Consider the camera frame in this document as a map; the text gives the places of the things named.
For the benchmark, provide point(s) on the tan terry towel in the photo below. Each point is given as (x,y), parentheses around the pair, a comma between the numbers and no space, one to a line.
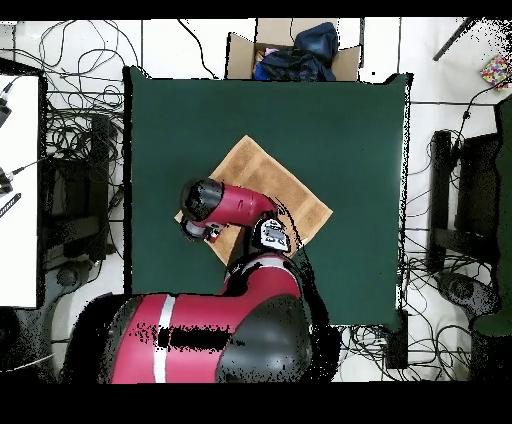
(272,176)

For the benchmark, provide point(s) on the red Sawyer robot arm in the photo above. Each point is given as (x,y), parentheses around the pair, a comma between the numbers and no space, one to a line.
(240,204)

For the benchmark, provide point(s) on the colourful patterned item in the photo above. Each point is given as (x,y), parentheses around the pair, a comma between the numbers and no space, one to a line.
(496,72)

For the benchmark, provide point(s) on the grey wheeled base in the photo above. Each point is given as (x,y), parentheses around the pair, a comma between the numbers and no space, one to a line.
(66,276)
(460,290)

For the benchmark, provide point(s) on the dark green table cloth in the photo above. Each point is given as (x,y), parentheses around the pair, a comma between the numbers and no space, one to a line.
(340,120)

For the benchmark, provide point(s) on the cardboard box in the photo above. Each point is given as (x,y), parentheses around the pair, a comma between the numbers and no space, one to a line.
(240,60)

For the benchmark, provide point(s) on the navy blue garment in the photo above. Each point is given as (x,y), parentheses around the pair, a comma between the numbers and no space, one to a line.
(292,66)

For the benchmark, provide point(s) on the white side table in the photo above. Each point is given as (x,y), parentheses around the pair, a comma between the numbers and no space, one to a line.
(20,200)

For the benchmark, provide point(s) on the black slotted strip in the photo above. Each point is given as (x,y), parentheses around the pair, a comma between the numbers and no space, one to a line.
(10,204)

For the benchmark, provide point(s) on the black floor box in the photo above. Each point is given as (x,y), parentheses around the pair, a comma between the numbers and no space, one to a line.
(398,344)

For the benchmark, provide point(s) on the blue denim jeans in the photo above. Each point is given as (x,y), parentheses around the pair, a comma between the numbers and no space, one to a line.
(318,40)

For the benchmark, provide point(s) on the green covered side table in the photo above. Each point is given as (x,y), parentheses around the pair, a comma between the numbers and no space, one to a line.
(504,240)

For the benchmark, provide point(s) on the black slanted rod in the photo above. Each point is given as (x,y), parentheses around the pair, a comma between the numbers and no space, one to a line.
(454,39)

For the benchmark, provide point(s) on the black frame stand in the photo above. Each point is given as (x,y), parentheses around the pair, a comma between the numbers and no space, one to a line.
(76,228)
(476,188)

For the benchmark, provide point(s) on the black camera device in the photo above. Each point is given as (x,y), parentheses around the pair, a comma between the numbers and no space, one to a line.
(3,112)
(4,186)

